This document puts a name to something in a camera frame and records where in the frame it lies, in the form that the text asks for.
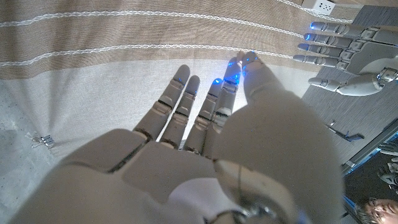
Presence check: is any black door handle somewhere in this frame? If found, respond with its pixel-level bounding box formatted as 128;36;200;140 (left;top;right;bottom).
326;120;365;142

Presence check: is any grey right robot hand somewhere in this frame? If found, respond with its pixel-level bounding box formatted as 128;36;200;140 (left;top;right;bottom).
9;51;345;224

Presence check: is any white power strip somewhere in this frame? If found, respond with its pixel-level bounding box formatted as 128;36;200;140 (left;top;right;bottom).
300;0;336;16

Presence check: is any metal binder clip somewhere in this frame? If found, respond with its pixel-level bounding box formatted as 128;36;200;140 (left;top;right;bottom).
26;132;56;150

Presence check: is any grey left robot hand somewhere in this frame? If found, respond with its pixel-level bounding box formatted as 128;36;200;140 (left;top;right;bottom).
292;21;398;97

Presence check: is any dark grey wooden door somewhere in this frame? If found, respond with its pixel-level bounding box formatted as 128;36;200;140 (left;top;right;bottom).
301;4;398;166

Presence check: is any beige striped backdrop cloth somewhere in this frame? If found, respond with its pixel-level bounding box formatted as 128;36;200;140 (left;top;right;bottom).
0;0;363;166

